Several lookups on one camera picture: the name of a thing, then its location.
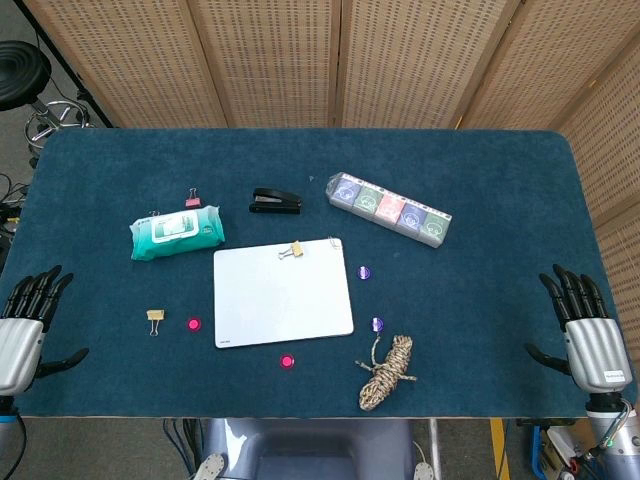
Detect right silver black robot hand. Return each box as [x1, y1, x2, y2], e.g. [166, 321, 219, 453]
[524, 263, 634, 394]

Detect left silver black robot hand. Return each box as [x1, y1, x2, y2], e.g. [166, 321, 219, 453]
[0, 264, 90, 397]

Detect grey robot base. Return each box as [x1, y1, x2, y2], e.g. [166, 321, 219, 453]
[192, 417, 441, 480]

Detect blue plastic crate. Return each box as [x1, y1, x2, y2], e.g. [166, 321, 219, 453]
[529, 424, 640, 480]

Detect dark blue table mat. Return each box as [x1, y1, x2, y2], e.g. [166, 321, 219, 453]
[0, 127, 621, 420]

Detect metal table leg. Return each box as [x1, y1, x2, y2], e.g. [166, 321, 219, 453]
[427, 418, 444, 480]

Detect green wet wipes pack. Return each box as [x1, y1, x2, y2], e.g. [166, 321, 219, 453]
[129, 203, 226, 262]

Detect boxed colourful cartons pack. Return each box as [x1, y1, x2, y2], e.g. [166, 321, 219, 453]
[326, 171, 453, 249]

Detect white magnetic board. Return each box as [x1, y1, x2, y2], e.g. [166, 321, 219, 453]
[213, 237, 355, 349]

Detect black stand pole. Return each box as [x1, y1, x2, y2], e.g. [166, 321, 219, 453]
[13, 0, 115, 129]

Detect black round stool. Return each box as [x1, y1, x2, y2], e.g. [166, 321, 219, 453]
[0, 40, 96, 156]

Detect black stapler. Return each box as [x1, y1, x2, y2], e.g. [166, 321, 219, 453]
[248, 187, 304, 216]

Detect floor cable tangle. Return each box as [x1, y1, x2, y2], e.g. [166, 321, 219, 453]
[0, 172, 31, 251]

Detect black cables under table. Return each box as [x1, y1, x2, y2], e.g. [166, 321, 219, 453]
[162, 418, 204, 480]

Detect beige rope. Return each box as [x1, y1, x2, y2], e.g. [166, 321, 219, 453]
[354, 333, 418, 412]

